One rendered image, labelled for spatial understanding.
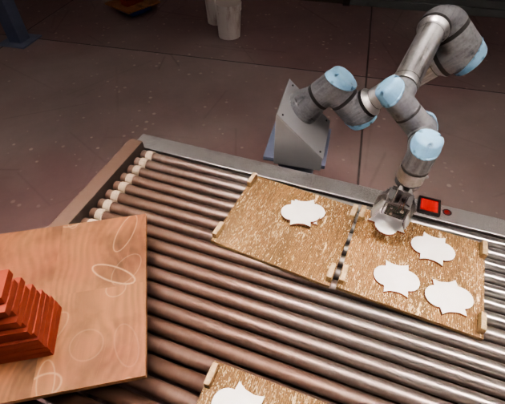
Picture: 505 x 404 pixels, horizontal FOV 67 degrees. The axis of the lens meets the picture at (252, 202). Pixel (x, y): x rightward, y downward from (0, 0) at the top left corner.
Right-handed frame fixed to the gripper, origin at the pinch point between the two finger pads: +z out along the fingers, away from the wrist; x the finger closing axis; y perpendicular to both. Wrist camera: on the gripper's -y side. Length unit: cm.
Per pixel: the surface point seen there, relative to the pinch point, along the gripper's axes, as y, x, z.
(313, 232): 10.7, -20.8, 7.7
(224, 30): -284, -222, 100
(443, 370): 37.5, 25.6, 7.2
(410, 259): 7.4, 10.6, 5.9
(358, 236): 5.9, -6.5, 6.9
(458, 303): 17.5, 25.7, 4.3
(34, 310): 78, -66, -12
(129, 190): 21, -91, 14
